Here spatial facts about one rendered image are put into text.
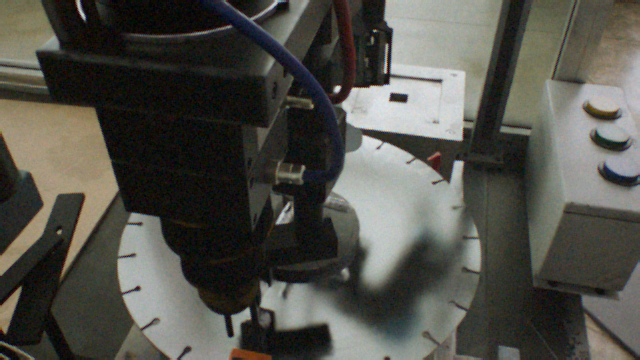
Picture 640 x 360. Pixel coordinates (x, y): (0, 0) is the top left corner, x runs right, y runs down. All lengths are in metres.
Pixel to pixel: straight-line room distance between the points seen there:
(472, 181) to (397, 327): 0.49
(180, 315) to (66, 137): 0.64
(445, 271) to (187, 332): 0.22
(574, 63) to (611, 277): 0.32
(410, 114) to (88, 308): 0.49
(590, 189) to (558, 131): 0.12
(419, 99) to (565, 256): 0.28
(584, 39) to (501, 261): 0.34
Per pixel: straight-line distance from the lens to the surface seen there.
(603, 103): 0.87
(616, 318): 1.82
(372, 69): 0.51
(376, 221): 0.54
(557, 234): 0.73
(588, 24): 0.90
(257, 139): 0.24
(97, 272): 0.82
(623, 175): 0.75
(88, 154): 1.01
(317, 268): 0.49
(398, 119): 0.77
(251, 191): 0.24
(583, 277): 0.79
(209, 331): 0.47
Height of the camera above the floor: 1.33
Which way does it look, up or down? 41 degrees down
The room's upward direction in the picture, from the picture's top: straight up
